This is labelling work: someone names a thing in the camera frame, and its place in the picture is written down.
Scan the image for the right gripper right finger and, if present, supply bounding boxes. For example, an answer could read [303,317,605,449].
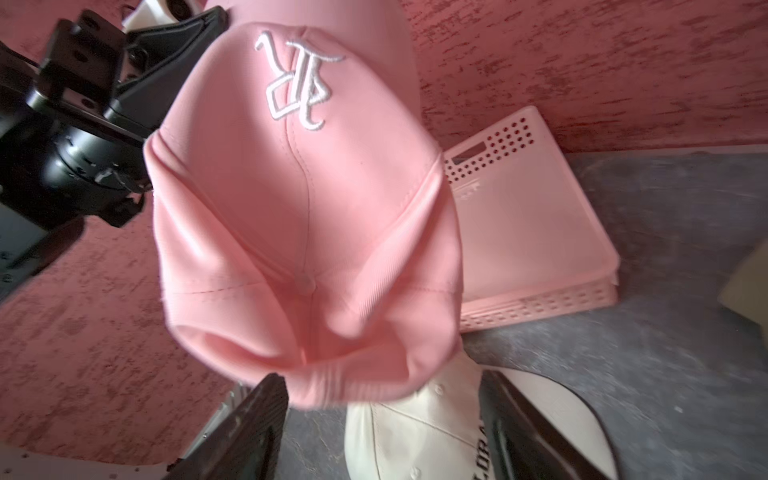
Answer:
[479,369,612,479]

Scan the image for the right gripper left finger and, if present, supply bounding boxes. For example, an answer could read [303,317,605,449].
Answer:
[164,373,289,480]

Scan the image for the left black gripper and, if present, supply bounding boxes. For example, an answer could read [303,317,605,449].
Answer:
[1,5,229,299]

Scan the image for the white pink baseball cap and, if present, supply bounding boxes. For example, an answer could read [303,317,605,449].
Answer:
[344,352,618,479]

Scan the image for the beige baseball cap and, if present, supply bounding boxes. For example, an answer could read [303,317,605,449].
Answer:
[718,240,768,347]

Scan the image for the pink plastic basket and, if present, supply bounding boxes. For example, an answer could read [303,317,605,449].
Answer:
[443,106,620,333]

